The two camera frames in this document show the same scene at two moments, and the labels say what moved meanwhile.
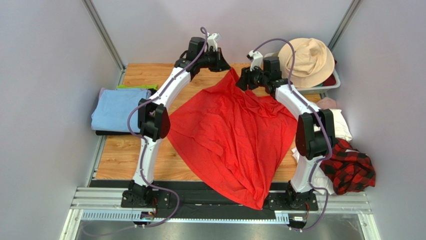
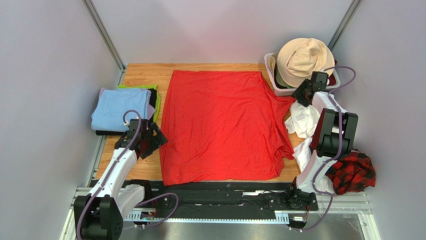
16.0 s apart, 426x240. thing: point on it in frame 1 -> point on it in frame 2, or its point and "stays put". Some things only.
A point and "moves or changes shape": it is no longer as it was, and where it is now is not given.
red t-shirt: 244,140 moves or changes shape
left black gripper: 220,64 -> 158,138
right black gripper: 246,79 -> 302,94
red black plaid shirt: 349,169 stays put
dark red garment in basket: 331,81 stays put
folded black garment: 112,133 stays put
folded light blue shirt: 111,112 stays put
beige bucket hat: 313,62 stays put
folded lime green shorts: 152,86 stays put
